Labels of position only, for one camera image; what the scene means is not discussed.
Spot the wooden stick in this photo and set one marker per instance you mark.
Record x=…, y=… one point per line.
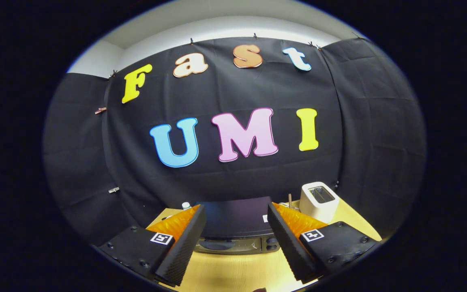
x=290, y=199

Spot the black toaster oven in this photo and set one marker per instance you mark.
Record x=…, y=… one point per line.
x=237, y=217

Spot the reddish clothespin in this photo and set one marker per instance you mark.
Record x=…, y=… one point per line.
x=100, y=110

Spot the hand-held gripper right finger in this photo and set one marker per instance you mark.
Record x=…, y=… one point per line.
x=286, y=243

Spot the silver metal clip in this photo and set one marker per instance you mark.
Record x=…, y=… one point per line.
x=114, y=190

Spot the white toaster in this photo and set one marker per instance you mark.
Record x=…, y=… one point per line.
x=318, y=211

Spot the black backdrop cloth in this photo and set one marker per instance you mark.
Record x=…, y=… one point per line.
x=359, y=142

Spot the small white bottle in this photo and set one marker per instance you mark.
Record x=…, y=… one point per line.
x=186, y=205

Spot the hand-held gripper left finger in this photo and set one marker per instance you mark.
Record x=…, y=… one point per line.
x=185, y=247

